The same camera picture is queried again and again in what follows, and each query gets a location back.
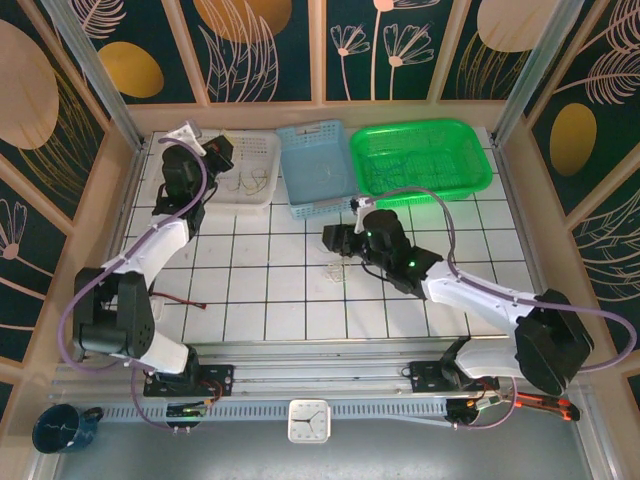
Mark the white perforated plastic basket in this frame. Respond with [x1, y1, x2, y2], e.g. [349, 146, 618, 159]
[197, 130, 282, 217]

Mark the thin blue cable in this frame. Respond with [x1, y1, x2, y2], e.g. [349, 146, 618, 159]
[368, 149, 419, 177]
[370, 163, 407, 194]

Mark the light blue plastic basket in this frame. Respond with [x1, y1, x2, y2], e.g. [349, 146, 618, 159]
[276, 119, 362, 221]

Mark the green plastic basket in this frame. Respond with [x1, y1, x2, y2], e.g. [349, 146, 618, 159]
[348, 117, 495, 210]

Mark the white square analog clock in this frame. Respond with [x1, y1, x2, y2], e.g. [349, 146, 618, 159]
[287, 398, 332, 445]

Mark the orange black box cutter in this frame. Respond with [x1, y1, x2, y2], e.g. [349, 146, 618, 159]
[514, 392, 583, 421]

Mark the dark blue mug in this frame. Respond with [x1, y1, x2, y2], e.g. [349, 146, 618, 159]
[32, 403, 105, 455]

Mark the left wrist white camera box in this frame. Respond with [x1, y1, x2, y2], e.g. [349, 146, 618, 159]
[159, 121, 207, 156]

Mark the aluminium frame post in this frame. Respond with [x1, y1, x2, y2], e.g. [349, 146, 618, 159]
[39, 0, 147, 151]
[488, 0, 586, 147]

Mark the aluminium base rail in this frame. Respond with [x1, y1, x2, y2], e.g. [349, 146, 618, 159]
[49, 342, 586, 401]

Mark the thin red wire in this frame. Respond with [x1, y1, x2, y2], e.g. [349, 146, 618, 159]
[149, 291, 209, 310]

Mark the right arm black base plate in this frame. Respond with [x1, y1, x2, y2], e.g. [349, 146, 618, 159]
[408, 359, 501, 396]

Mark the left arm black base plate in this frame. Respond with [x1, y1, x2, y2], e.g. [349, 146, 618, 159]
[143, 363, 236, 399]

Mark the grey slotted cable duct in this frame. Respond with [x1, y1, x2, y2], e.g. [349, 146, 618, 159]
[97, 399, 451, 424]

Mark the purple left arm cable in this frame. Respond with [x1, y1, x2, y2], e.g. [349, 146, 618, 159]
[57, 119, 209, 431]

